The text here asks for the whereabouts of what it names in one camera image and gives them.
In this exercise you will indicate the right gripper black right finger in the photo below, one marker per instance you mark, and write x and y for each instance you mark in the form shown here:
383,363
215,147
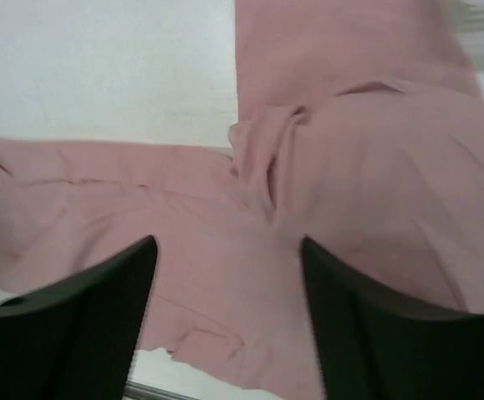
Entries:
374,342

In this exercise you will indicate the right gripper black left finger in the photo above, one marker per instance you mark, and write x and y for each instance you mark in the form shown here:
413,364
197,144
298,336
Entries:
75,339

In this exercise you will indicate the pink trousers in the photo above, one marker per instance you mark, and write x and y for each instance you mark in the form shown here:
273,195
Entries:
361,125

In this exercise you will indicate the white perforated plastic basket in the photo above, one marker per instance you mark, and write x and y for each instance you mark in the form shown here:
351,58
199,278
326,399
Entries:
468,20

